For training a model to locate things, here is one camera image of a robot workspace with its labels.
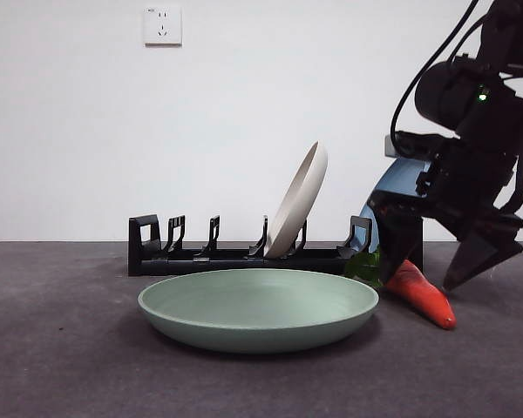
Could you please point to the green round plate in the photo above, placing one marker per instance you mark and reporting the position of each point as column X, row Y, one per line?
column 257, row 333

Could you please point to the blue round plate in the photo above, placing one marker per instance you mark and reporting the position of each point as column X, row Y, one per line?
column 401, row 178

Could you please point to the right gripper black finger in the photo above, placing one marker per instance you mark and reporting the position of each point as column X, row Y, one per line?
column 394, row 231
column 475, row 257

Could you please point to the beige round plate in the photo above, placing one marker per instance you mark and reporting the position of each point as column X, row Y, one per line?
column 298, row 202

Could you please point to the white wall socket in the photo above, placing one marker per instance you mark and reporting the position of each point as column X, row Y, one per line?
column 163, row 26

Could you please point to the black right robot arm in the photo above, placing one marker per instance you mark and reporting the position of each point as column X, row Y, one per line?
column 444, row 91

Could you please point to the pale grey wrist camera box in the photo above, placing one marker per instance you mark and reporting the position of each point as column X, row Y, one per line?
column 389, row 148

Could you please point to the black plate rack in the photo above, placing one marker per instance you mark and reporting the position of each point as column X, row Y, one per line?
column 231, row 266

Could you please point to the orange carrot with green leaves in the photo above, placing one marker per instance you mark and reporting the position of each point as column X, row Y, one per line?
column 429, row 301

